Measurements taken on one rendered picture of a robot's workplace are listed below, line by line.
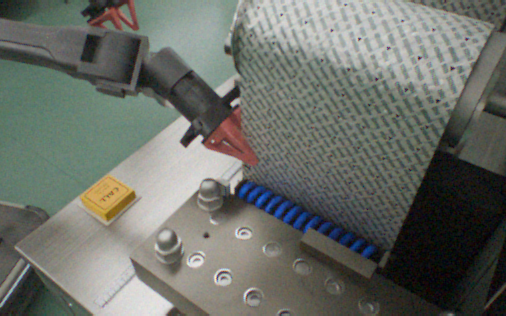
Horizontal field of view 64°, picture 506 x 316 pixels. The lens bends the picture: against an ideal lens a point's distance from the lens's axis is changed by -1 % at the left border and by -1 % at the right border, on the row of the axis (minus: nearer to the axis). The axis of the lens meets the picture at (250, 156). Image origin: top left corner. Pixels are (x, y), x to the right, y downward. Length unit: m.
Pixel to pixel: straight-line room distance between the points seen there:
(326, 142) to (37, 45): 0.40
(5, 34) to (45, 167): 1.68
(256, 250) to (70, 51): 0.36
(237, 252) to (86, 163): 1.75
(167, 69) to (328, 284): 0.35
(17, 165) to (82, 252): 1.66
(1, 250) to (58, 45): 1.19
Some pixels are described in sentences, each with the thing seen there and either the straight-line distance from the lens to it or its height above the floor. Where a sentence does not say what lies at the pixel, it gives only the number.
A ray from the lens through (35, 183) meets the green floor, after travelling 2.24.
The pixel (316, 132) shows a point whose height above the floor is 1.17.
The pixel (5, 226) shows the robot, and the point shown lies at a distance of 1.78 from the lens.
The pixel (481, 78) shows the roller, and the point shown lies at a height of 1.29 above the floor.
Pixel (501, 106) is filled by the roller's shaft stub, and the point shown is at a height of 1.25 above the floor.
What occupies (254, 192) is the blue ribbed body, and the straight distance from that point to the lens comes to 0.58.
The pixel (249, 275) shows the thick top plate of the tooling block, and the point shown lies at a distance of 0.52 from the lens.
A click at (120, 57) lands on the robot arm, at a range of 0.59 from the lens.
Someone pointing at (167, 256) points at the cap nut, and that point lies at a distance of 0.53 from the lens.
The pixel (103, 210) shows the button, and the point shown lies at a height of 0.92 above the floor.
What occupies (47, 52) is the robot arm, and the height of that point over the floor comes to 1.20.
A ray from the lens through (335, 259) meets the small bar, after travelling 0.53.
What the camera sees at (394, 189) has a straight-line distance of 0.49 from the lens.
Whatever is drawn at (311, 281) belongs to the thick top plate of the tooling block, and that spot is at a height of 1.03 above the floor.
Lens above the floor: 1.49
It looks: 45 degrees down
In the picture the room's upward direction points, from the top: straight up
